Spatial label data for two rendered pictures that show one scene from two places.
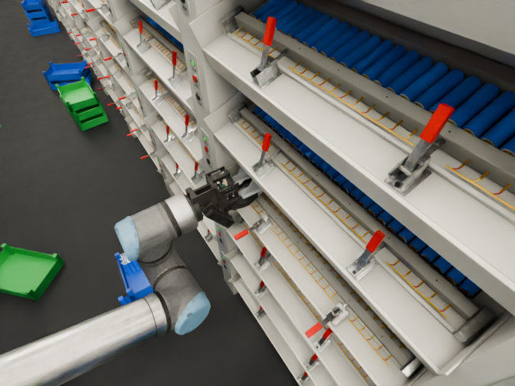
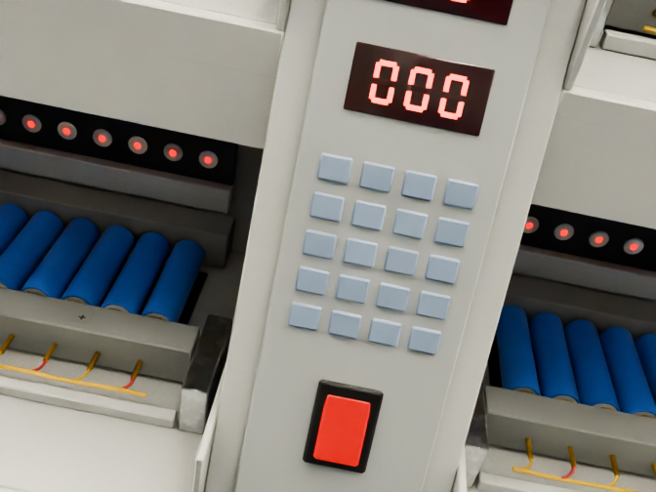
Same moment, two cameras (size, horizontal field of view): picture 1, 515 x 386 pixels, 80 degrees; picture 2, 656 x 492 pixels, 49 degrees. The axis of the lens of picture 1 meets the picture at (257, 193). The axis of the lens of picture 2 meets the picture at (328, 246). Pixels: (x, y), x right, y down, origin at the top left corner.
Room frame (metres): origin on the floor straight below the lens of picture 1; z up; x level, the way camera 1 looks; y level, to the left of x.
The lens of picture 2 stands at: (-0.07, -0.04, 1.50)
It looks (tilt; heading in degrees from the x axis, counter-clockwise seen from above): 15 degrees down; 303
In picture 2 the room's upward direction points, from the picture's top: 12 degrees clockwise
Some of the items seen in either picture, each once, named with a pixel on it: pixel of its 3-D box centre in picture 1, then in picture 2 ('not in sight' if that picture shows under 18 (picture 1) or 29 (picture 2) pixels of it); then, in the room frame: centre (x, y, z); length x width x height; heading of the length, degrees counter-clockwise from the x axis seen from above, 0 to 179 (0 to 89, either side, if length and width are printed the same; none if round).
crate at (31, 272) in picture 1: (20, 270); not in sight; (0.69, 1.12, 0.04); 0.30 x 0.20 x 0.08; 78
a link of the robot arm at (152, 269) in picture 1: (160, 261); not in sight; (0.38, 0.24, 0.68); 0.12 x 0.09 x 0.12; 37
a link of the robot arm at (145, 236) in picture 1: (147, 231); not in sight; (0.39, 0.25, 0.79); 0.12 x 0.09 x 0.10; 124
